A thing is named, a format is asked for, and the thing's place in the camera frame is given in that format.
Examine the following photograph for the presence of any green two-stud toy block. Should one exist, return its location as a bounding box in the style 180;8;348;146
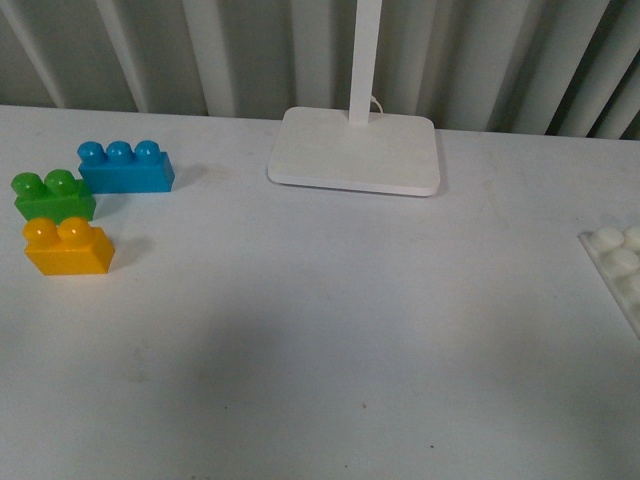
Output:
11;169;96;225

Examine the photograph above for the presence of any yellow two-stud toy block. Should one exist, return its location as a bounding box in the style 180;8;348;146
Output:
22;217;115;276

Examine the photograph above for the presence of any blue three-stud toy block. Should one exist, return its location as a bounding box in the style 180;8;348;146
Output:
77;140;175;194

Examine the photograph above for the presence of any white studded base plate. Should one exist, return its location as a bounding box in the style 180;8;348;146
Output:
579;226;640;337

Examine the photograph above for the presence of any white desk lamp stand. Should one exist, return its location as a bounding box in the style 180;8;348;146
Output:
267;1;440;197

